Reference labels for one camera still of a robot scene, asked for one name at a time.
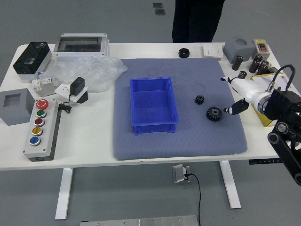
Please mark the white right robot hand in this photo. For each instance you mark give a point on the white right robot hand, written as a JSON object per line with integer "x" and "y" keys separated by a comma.
{"x": 249, "y": 90}

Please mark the big black gear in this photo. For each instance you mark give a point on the big black gear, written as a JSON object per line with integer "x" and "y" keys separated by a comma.
{"x": 212, "y": 115}

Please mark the small black gear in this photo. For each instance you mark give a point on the small black gear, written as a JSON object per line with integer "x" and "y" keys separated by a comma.
{"x": 200, "y": 99}

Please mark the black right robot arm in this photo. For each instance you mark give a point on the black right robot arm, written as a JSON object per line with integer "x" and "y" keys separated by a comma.
{"x": 282, "y": 101}

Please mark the yellow and white cardboard box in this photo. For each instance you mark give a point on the yellow and white cardboard box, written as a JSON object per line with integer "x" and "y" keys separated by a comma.
{"x": 265, "y": 119}

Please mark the black round threaded nut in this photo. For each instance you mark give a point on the black round threaded nut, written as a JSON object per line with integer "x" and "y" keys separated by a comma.
{"x": 184, "y": 53}

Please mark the blue plastic box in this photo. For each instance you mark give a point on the blue plastic box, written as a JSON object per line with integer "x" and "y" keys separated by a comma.
{"x": 152, "y": 106}

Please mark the silver floor socket box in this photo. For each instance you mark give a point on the silver floor socket box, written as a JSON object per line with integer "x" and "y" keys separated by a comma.
{"x": 179, "y": 173}

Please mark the grey distribution box clear lid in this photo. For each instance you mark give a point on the grey distribution box clear lid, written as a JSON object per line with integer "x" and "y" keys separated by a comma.
{"x": 80, "y": 43}

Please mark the grey five-button control box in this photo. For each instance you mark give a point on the grey five-button control box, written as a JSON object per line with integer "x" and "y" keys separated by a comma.
{"x": 48, "y": 128}

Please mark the grey box with black lid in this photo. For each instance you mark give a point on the grey box with black lid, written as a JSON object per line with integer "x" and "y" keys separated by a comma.
{"x": 30, "y": 58}

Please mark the dark brown cylindrical capacitor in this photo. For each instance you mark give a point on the dark brown cylindrical capacitor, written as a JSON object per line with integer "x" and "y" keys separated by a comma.
{"x": 258, "y": 58}
{"x": 264, "y": 67}
{"x": 254, "y": 66}
{"x": 242, "y": 74}
{"x": 237, "y": 63}

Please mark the small black rectangular part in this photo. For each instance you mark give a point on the small black rectangular part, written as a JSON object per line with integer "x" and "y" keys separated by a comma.
{"x": 273, "y": 70}

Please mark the grey block with round hole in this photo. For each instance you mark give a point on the grey block with round hole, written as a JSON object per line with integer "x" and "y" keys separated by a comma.
{"x": 235, "y": 51}

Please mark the grey-blue foam mat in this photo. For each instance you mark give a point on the grey-blue foam mat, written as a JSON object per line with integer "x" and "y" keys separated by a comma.
{"x": 200, "y": 141}

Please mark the black table height control panel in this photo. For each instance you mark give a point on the black table height control panel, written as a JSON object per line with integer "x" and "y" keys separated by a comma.
{"x": 264, "y": 161}

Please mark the person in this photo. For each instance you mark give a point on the person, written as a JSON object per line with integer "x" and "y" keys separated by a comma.
{"x": 195, "y": 21}

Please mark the white table leg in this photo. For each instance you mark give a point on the white table leg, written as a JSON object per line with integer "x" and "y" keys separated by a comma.
{"x": 231, "y": 188}
{"x": 63, "y": 195}

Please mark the grey floor cover plate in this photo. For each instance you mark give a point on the grey floor cover plate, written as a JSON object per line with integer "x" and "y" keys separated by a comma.
{"x": 160, "y": 12}
{"x": 157, "y": 5}

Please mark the clear crumpled plastic bag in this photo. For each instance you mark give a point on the clear crumpled plastic bag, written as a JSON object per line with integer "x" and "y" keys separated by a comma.
{"x": 94, "y": 68}

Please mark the black socket base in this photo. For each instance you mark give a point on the black socket base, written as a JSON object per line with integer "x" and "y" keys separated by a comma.
{"x": 83, "y": 98}

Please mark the silver metal plate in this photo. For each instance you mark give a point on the silver metal plate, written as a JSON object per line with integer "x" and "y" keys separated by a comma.
{"x": 138, "y": 221}

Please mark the black power adapter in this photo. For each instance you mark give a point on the black power adapter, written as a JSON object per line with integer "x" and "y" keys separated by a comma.
{"x": 77, "y": 86}

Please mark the white socket plate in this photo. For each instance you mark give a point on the white socket plate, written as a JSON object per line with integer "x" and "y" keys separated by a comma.
{"x": 61, "y": 89}

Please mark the white circuit breaker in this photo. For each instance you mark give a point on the white circuit breaker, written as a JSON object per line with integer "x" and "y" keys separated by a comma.
{"x": 44, "y": 85}

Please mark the grey block with square hole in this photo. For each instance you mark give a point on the grey block with square hole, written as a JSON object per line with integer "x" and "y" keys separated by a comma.
{"x": 14, "y": 115}

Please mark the grey two-button switch box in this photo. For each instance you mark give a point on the grey two-button switch box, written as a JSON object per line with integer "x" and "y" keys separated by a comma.
{"x": 261, "y": 47}

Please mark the white wall switch panel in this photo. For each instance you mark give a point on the white wall switch panel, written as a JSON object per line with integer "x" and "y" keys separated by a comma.
{"x": 212, "y": 51}

